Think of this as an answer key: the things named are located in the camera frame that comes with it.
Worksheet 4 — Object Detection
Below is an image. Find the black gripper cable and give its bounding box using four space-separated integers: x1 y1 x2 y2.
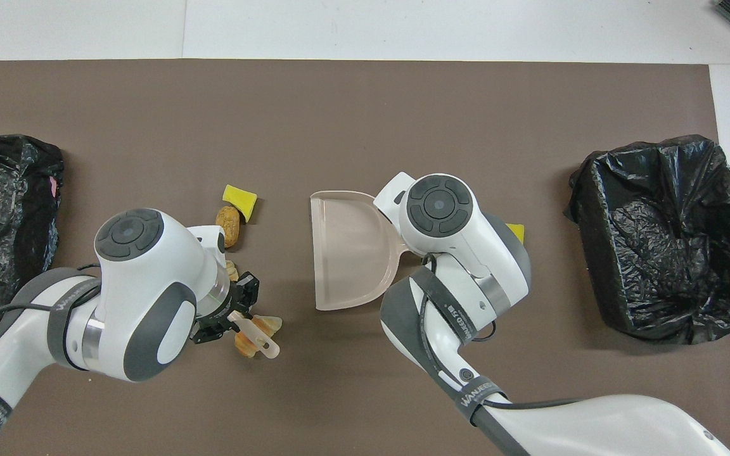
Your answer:
0 263 103 381
419 253 587 409

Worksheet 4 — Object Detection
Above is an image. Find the brown table mat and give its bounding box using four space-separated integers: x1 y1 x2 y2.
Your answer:
0 59 730 456

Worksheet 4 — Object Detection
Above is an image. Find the yellow green sponge piece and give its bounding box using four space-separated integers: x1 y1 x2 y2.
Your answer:
222 184 259 223

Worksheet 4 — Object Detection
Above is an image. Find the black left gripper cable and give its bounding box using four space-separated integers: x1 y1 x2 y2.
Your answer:
0 263 103 381

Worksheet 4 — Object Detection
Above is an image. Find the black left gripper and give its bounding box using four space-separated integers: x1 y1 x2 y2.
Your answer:
193 271 261 346

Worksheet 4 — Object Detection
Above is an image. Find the beige hand brush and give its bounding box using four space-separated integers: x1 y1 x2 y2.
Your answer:
227 309 281 360

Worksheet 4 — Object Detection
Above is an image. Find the beige plastic dustpan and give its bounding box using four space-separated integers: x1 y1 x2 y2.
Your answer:
309 190 418 312

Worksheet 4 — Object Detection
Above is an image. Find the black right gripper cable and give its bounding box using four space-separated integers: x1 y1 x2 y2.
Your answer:
419 253 587 409

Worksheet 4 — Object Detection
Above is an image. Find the brown bread roll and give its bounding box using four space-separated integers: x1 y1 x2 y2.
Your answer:
215 205 241 249

